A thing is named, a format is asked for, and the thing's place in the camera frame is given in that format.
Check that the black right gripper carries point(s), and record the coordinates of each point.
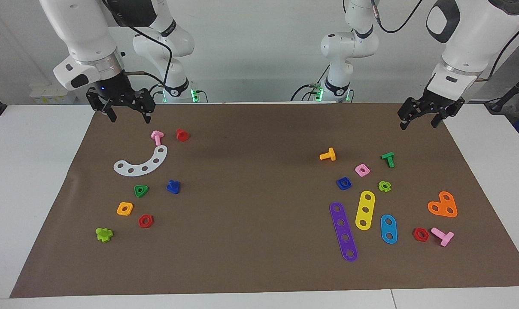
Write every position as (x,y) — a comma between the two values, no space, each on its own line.
(122,98)

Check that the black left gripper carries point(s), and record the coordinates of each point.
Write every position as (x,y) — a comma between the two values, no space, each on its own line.
(431,104)

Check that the blue plastic bolt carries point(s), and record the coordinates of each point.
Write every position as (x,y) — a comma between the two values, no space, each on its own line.
(173,187)

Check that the blue square plastic nut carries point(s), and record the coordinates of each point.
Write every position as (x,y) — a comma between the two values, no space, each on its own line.
(339,184)

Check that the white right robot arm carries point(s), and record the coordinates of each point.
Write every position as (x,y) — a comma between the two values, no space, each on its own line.
(83,43)

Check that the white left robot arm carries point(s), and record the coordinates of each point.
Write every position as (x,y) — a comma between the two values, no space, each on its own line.
(469,43)

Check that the pink plastic bolt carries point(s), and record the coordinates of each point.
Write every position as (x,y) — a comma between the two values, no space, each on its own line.
(444,238)
(157,139)

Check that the dark green plastic bolt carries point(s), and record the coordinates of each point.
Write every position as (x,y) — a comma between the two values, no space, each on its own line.
(390,161)

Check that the white curved five-hole plate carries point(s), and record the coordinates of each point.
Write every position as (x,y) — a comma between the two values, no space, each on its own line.
(150,165)

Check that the red plastic bolt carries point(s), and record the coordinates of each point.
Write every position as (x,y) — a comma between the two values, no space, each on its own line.
(182,135)

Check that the green triangular plastic nut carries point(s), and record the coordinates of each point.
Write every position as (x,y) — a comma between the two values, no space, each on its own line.
(145,187)

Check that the green cross-shaped plastic nut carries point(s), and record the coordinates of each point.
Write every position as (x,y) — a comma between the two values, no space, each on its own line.
(380,186)

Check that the pink square plastic nut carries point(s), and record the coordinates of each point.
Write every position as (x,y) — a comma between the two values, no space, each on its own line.
(358,171)

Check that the white small box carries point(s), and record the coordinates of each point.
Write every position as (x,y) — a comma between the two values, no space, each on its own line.
(49,98)

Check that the orange heart-shaped plastic plate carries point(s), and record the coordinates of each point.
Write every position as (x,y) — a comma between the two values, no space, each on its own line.
(443,205)

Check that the orange square plastic nut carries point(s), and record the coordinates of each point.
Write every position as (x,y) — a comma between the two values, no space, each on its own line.
(119,209)

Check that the yellow three-hole plastic strip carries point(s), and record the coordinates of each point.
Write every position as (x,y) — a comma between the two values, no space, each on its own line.
(366,204)

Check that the orange plastic bolt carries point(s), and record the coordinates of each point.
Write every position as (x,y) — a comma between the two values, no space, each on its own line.
(326,156)

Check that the red hexagonal plastic nut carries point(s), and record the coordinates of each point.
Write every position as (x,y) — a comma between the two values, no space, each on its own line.
(141,222)
(415,234)

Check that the blue two-hole plastic strip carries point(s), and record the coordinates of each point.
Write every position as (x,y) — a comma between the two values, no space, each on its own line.
(388,229)

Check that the lime green plastic bolt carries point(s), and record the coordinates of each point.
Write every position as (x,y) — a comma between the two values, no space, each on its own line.
(104,235)

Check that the purple four-hole plastic strip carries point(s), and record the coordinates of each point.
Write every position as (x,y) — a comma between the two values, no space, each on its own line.
(343,230)

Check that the brown paper table mat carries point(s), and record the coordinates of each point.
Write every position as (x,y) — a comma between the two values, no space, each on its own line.
(259,257)

